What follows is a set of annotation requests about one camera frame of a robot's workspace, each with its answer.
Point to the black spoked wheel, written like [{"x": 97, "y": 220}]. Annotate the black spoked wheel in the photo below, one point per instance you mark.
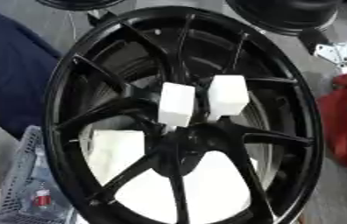
[{"x": 181, "y": 145}]

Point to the white hub pin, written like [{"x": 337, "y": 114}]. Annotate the white hub pin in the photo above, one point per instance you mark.
[
  {"x": 176, "y": 106},
  {"x": 227, "y": 94}
]

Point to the white block behind wheel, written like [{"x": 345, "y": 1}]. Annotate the white block behind wheel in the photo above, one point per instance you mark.
[{"x": 212, "y": 189}]

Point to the dark blue cloth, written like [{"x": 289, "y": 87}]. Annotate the dark blue cloth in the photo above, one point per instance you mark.
[{"x": 8, "y": 73}]

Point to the grey mesh basket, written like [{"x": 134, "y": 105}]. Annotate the grey mesh basket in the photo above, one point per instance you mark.
[{"x": 23, "y": 186}]

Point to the silver metal bracket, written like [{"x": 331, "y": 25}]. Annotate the silver metal bracket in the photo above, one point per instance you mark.
[{"x": 341, "y": 52}]

